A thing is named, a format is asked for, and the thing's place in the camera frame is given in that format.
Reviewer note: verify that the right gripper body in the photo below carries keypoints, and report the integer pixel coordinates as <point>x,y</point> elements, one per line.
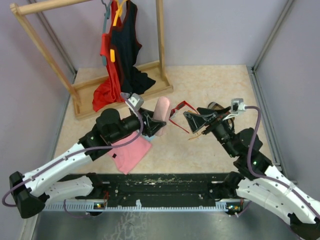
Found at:
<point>213,119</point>

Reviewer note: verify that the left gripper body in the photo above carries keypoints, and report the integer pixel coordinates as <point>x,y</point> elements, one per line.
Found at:
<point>145,127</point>

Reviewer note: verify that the pink shirt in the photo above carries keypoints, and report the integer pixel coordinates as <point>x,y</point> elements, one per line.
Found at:
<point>127,157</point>

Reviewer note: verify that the light blue cleaning cloth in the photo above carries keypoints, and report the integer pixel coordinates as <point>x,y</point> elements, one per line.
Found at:
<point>149,138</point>

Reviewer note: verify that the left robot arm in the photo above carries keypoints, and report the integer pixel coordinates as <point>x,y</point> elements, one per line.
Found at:
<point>34,190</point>

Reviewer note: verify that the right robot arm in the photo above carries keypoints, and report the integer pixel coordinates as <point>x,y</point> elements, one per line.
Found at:
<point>258,179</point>

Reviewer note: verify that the red sunglasses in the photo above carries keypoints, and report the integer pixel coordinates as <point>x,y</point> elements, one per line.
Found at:
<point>176,109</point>

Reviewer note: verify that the brown glasses case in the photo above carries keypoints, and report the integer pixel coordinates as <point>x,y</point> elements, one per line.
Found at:
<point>215,106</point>

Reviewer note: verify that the wooden clothes rack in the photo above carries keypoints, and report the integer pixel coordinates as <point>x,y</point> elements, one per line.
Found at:
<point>82,93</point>

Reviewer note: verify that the black tank top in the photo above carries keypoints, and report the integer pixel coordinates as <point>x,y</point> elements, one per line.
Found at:
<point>126,49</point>

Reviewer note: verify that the grey-blue hanger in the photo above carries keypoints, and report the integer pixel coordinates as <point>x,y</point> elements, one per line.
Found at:
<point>107,15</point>

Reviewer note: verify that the yellow hanger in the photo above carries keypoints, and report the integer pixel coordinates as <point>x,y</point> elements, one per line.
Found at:
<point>114,24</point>

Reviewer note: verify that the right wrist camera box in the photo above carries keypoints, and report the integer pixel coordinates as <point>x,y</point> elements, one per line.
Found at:
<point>237,108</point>

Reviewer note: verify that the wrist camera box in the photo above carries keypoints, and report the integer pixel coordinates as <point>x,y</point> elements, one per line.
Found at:
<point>237,108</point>
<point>132,100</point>

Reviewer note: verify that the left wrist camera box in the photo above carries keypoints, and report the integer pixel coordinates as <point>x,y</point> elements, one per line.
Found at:
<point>132,100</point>

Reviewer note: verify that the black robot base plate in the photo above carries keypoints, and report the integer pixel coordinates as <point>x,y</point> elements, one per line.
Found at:
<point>166,190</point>

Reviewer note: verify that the white cable duct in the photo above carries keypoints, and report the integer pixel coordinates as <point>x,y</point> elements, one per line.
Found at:
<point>92,206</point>

